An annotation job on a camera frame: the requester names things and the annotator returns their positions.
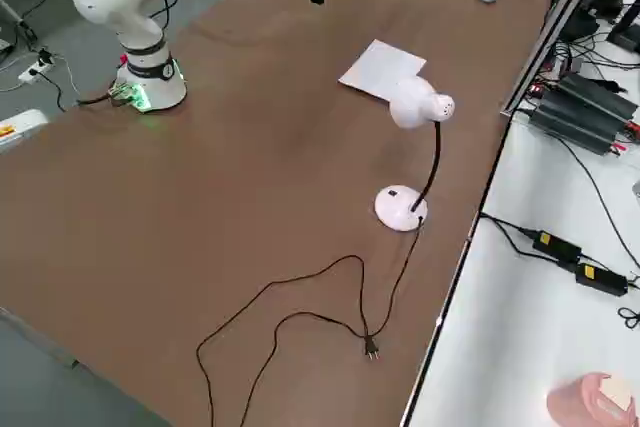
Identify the pink round object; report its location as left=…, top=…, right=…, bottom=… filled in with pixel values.
left=545, top=371, right=640, bottom=427

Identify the green circuit board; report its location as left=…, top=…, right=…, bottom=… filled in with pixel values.
left=108, top=80, right=150, bottom=112

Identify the white gooseneck desk lamp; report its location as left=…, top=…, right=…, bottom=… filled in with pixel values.
left=374, top=75, right=457, bottom=234

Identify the black finned power supply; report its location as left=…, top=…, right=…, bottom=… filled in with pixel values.
left=528, top=91, right=623, bottom=156
left=554, top=71, right=640, bottom=123

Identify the black monitor stand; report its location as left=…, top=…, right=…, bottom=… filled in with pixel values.
left=606, top=0, right=640, bottom=55

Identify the white power strip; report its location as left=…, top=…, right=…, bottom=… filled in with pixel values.
left=17, top=60, right=55, bottom=85

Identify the black arm base cable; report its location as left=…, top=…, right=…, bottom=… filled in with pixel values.
left=76, top=92, right=126, bottom=109

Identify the grey tripod stand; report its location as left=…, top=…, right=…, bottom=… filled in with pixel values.
left=0, top=0, right=39, bottom=46

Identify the white A4 paper sheet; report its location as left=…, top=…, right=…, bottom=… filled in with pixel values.
left=338, top=39, right=428, bottom=102

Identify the aluminium frame post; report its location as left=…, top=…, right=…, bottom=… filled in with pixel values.
left=499, top=0, right=617, bottom=118

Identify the white box with warning label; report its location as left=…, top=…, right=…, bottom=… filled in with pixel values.
left=0, top=109, right=50, bottom=155

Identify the black lamp power cord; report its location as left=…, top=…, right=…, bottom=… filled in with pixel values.
left=195, top=216, right=425, bottom=427

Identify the black adapter with yellow label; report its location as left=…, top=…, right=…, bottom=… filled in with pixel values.
left=532, top=229, right=584, bottom=263
left=574, top=261, right=630, bottom=297

